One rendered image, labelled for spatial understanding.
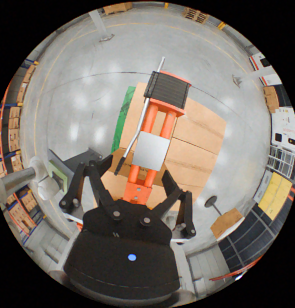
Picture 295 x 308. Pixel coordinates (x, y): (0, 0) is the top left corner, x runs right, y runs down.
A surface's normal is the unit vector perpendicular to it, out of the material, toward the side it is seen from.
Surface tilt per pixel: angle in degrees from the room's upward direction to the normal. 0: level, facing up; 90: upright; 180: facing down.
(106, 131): 0
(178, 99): 0
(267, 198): 90
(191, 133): 0
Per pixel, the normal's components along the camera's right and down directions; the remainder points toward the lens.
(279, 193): -0.98, -0.17
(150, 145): 0.01, 0.25
